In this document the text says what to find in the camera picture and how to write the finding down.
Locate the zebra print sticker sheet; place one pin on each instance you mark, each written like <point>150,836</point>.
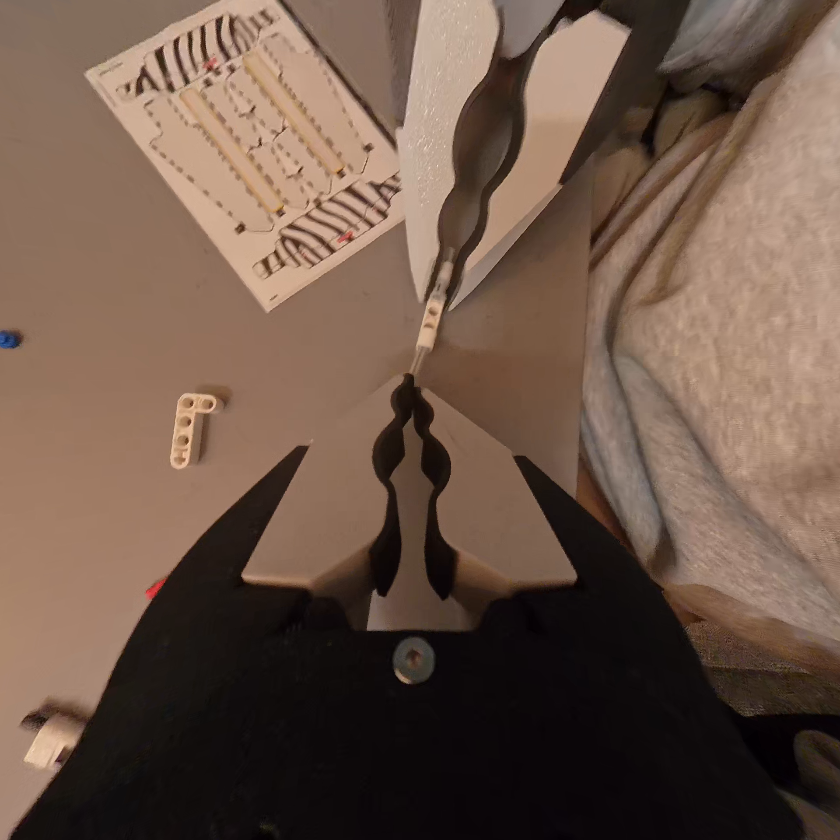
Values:
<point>249,151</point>

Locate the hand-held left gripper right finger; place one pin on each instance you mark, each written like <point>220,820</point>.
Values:
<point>499,525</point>

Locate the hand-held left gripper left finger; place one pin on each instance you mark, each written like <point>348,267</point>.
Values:
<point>315,518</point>

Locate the white lego block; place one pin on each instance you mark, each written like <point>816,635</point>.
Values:
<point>51,738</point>

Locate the red lego piece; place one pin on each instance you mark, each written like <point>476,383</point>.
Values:
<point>155,589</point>

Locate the blue lego pin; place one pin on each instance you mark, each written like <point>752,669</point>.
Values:
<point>8,339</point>

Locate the person's grey sweatshirt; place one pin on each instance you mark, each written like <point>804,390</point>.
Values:
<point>722,367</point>

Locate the white angled lego beam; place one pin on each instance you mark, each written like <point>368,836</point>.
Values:
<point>186,433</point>

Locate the white lego connector with axle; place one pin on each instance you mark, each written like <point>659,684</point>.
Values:
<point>433,318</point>

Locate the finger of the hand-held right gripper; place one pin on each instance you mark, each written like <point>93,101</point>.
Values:
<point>564,105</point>
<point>439,118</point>

